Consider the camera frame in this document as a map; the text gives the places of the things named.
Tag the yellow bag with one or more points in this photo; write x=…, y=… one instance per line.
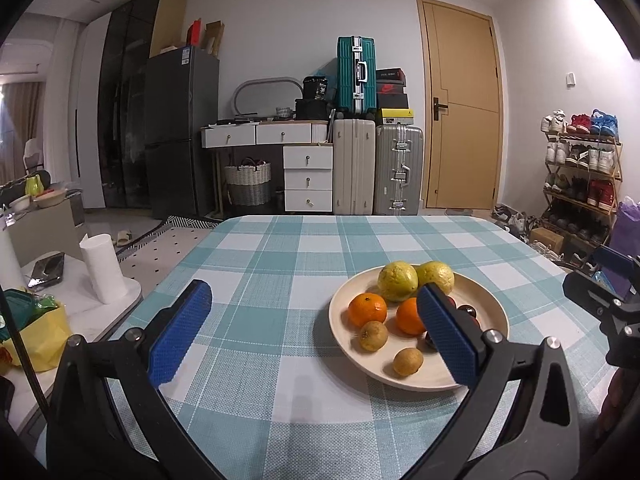
x=45, y=335

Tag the beige round plate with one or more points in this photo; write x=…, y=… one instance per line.
x=440, y=367

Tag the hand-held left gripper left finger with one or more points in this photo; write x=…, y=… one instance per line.
x=182, y=330

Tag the oval white mirror frame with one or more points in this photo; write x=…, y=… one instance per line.
x=267, y=82

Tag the black bucket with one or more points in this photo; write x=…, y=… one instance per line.
x=317, y=88

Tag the dark grey refrigerator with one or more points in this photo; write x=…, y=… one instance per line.
x=180, y=130

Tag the dark plum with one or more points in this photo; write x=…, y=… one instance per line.
x=470, y=313
x=429, y=341

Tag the white side table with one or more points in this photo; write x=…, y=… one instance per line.
x=125, y=292

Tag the stack of dark shoe boxes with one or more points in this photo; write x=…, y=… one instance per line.
x=391, y=87

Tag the wooden door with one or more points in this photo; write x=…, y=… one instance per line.
x=462, y=110

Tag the yellow shoe box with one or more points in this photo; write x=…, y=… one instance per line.
x=395, y=116

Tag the flat cardboard piece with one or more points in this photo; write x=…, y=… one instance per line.
x=215, y=37

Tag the white drawer dresser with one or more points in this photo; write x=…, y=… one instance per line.
x=305, y=170

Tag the red box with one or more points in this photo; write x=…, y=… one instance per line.
x=195, y=34

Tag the red tomato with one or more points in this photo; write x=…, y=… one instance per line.
x=451, y=302

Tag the small orange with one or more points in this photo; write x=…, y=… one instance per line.
x=409, y=316

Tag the woven storage basket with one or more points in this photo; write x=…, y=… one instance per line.
x=247, y=182

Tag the yellow lemon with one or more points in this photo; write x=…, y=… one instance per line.
x=437, y=275

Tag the brown cardboard box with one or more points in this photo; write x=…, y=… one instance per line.
x=546, y=240

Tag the teal suitcase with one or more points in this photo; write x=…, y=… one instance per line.
x=356, y=77

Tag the green-yellow lemon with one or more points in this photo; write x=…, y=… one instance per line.
x=397, y=281

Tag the teal checked tablecloth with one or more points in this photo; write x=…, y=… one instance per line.
x=280, y=310

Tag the beige slippers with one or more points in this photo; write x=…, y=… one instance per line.
x=122, y=237

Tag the wooden shoe rack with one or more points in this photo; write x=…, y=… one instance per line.
x=582, y=185

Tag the pile of shoes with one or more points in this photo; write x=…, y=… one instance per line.
x=515, y=222

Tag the brown kiwi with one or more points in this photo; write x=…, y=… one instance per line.
x=407, y=361
x=373, y=335

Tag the white paper towel roll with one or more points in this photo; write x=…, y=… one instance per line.
x=102, y=270

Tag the dark shiny tray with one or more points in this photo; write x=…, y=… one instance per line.
x=47, y=270

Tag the black bag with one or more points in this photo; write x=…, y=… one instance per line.
x=312, y=110

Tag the dark glass wardrobe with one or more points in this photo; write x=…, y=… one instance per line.
x=125, y=100

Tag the purple bag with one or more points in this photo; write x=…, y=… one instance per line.
x=627, y=240

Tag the large orange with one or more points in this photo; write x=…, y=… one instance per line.
x=367, y=310

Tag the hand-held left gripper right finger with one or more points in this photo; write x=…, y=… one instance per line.
x=450, y=340

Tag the cream suitcase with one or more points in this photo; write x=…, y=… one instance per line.
x=353, y=170

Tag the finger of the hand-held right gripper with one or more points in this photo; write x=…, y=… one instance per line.
x=612, y=262
x=587, y=292

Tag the silver suitcase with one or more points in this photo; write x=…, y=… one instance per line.
x=399, y=172

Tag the green plastic container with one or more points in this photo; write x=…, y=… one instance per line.
x=17, y=305

